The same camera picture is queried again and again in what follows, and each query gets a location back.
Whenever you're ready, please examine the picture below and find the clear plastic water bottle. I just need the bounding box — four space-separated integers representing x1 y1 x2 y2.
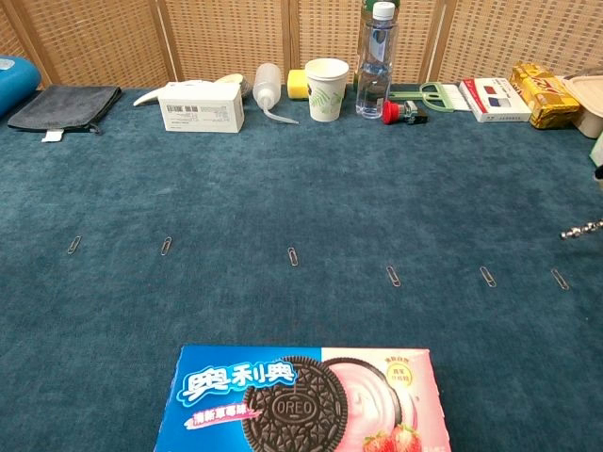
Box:
355 1 399 120

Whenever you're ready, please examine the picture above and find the light green plastic brush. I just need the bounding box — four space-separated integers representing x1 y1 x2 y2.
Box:
389 82 472 113

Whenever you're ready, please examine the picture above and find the wooden rattan folding screen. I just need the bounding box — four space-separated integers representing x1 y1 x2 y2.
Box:
0 0 603 91

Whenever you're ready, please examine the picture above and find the white box with red print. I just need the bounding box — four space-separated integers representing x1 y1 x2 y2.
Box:
458 77 533 123

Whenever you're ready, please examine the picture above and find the dark teal carpet table cover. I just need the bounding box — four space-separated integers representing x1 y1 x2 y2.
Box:
0 83 603 452

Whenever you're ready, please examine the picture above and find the blue rounded plastic case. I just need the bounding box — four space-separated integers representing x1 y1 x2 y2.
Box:
0 56 42 119

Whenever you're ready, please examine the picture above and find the blue pink Oreo box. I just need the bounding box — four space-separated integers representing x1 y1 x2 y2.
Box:
153 346 452 452

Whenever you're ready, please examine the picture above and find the translucent squeeze wash bottle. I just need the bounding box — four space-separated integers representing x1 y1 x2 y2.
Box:
253 62 300 125

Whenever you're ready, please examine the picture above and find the beige oval brush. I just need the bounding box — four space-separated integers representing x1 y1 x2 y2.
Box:
217 73 256 99

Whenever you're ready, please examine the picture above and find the beige lidded food container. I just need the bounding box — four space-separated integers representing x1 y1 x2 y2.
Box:
558 73 603 139

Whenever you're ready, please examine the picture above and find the yellow sponge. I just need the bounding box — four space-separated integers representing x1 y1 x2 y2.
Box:
286 69 311 101

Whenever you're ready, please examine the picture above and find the red emergency stop button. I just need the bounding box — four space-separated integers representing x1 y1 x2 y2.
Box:
382 99 430 126

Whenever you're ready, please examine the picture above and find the white cardboard box with labels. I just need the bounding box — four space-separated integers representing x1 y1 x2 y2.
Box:
157 83 246 135

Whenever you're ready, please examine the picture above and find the paper cup with leaf print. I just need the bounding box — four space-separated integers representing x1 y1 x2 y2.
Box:
303 57 350 123

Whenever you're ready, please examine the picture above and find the silver magnetic bar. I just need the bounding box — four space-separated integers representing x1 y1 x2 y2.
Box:
560 219 603 241

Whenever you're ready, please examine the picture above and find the golden yellow snack box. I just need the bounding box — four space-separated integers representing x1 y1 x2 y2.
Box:
508 62 582 130

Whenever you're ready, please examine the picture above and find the dark grey zipper pouch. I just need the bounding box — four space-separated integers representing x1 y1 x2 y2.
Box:
7 85 122 137

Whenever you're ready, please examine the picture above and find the white curved shoehorn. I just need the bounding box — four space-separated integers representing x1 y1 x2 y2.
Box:
132 79 222 107

